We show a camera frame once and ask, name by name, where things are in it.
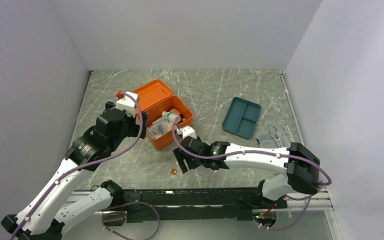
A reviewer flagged white green medicine bottle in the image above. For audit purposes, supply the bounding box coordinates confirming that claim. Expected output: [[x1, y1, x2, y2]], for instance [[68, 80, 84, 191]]
[[161, 111, 182, 124]]

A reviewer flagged white gauze pack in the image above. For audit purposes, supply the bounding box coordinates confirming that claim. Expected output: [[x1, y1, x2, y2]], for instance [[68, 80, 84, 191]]
[[147, 120, 174, 139]]

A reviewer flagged orange medicine box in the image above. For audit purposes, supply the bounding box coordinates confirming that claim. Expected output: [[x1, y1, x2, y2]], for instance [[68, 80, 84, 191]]
[[125, 79, 194, 152]]

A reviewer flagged teal plastic tray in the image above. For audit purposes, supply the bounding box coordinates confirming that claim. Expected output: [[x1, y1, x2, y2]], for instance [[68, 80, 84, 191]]
[[221, 96, 262, 140]]

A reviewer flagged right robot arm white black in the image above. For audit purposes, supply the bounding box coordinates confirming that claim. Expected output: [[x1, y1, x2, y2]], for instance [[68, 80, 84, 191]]
[[173, 136, 322, 208]]

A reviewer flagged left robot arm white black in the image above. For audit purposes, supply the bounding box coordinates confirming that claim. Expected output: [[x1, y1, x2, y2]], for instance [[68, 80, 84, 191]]
[[1, 99, 147, 240]]

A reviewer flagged clear plastic case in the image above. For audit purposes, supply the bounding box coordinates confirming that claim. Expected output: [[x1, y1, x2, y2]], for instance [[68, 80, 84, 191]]
[[255, 126, 291, 149]]

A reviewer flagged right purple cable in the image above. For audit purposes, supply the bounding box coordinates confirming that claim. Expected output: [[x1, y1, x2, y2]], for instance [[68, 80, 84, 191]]
[[171, 123, 333, 232]]

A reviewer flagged purple cable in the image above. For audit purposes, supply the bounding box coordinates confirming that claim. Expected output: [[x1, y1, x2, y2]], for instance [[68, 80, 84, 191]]
[[9, 92, 161, 240], [171, 123, 333, 232]]

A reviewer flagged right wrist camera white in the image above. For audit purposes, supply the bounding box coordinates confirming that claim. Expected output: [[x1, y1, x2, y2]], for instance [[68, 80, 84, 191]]
[[176, 125, 197, 139]]

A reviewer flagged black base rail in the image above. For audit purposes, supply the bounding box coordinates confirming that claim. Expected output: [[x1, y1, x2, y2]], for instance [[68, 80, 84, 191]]
[[105, 187, 288, 223]]

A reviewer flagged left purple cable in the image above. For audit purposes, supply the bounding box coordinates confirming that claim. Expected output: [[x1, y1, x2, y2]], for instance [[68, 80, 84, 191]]
[[9, 92, 161, 240]]

